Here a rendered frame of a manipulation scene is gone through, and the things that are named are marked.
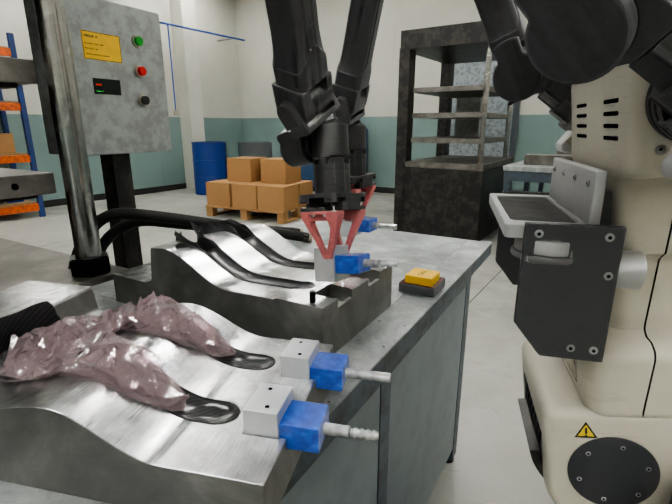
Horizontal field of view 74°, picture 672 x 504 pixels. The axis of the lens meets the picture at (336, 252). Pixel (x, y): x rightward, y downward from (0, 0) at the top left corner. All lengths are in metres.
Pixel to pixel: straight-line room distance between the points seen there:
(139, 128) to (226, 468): 1.19
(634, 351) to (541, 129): 6.61
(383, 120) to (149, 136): 6.70
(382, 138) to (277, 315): 7.37
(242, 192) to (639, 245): 5.35
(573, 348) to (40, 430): 0.56
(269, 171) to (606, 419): 5.35
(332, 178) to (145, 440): 0.42
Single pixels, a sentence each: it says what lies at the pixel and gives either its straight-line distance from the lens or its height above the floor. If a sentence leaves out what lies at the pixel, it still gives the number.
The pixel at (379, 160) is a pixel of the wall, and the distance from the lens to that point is 8.05.
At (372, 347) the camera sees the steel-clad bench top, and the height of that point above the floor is 0.80.
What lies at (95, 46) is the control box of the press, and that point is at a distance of 1.44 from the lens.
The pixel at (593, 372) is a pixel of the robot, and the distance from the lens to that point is 0.64.
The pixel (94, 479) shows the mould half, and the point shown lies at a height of 0.83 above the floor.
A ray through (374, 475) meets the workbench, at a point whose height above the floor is 0.47.
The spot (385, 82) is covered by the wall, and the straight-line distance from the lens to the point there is 8.02.
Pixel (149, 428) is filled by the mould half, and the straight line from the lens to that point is 0.50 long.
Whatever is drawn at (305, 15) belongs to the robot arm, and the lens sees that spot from 0.61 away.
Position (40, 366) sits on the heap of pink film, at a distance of 0.59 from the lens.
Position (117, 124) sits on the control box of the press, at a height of 1.15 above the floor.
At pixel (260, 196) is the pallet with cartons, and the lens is 5.60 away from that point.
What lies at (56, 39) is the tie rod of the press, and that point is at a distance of 1.24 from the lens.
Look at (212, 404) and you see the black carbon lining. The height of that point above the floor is 0.85.
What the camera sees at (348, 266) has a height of 0.94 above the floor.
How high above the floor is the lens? 1.15
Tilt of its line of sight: 16 degrees down
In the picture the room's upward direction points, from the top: straight up
